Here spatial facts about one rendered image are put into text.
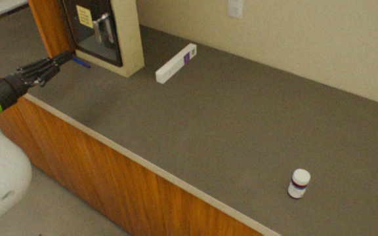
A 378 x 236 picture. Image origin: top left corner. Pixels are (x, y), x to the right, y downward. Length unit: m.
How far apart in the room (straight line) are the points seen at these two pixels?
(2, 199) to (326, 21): 1.14
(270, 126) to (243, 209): 0.35
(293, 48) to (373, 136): 0.46
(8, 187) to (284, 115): 0.91
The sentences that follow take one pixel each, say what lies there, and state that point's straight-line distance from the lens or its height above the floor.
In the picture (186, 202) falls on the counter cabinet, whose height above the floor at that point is 0.77.
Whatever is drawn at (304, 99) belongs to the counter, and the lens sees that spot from 1.28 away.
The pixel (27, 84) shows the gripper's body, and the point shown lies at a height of 1.15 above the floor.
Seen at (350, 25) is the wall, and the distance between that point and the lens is 1.29.
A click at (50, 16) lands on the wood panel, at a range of 1.52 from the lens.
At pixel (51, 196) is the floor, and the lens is 2.25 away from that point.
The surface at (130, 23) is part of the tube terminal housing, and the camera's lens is 1.29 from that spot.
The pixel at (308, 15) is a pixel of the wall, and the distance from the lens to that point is 1.31.
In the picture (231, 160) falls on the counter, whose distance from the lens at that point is 1.01.
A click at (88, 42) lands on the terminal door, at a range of 1.42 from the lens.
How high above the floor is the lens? 1.72
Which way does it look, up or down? 44 degrees down
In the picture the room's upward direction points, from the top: 2 degrees counter-clockwise
